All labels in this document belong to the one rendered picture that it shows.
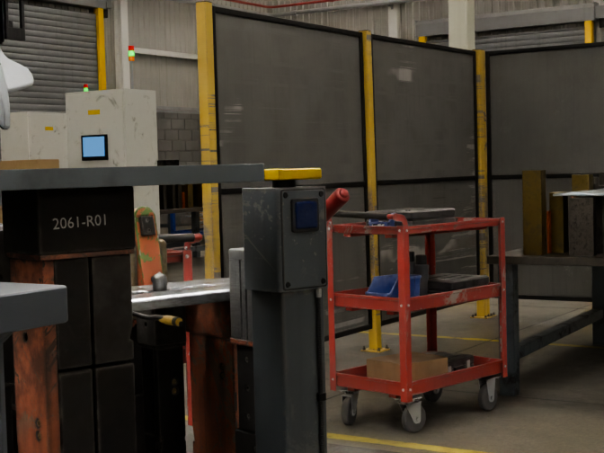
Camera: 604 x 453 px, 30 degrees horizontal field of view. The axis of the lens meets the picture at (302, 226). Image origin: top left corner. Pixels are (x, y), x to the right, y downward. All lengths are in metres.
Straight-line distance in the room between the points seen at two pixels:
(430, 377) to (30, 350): 3.97
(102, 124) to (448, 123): 4.63
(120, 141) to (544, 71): 4.79
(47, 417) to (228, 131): 4.82
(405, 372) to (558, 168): 3.81
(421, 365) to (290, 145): 1.81
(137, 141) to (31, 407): 10.57
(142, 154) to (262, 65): 5.67
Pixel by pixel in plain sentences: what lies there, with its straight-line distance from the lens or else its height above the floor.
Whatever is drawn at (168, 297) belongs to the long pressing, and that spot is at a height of 1.00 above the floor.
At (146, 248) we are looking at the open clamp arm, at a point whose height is 1.05.
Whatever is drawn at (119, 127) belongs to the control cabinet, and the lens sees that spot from 11.53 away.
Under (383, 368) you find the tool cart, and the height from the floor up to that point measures 0.26.
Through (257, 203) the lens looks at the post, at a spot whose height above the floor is 1.12.
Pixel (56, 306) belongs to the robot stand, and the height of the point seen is 1.09.
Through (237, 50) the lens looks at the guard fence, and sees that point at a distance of 5.94.
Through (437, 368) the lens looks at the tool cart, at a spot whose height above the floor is 0.26.
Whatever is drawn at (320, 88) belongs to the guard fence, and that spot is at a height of 1.62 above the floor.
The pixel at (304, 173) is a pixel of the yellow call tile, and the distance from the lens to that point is 1.21.
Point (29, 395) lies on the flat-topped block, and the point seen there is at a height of 0.95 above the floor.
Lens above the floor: 1.16
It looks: 3 degrees down
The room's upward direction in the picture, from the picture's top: 2 degrees counter-clockwise
